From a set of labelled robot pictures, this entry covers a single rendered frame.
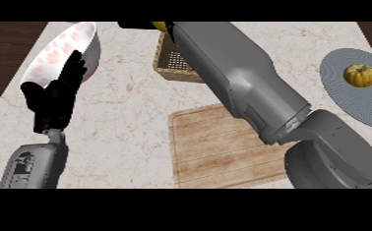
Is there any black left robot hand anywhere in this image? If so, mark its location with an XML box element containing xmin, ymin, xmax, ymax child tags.
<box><xmin>20</xmin><ymin>49</ymin><xmax>89</xmax><ymax>135</ymax></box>

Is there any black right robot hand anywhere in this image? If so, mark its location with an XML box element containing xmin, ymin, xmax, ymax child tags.
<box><xmin>117</xmin><ymin>21</ymin><xmax>178</xmax><ymax>44</ymax></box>

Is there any brown wicker basket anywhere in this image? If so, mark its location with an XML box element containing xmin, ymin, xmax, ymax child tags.
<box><xmin>153</xmin><ymin>31</ymin><xmax>207</xmax><ymax>85</ymax></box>

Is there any wooden cutting board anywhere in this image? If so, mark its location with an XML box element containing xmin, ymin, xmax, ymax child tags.
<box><xmin>167</xmin><ymin>102</ymin><xmax>299</xmax><ymax>190</ymax></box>

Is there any white bowl with pink spots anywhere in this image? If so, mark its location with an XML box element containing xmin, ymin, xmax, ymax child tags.
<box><xmin>23</xmin><ymin>22</ymin><xmax>102</xmax><ymax>89</ymax></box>

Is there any grey round placemat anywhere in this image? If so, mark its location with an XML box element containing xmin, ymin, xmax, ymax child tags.
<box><xmin>319</xmin><ymin>47</ymin><xmax>372</xmax><ymax>127</ymax></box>

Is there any small yellow pumpkin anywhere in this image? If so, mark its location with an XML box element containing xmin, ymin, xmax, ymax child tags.
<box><xmin>343</xmin><ymin>63</ymin><xmax>372</xmax><ymax>88</ymax></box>

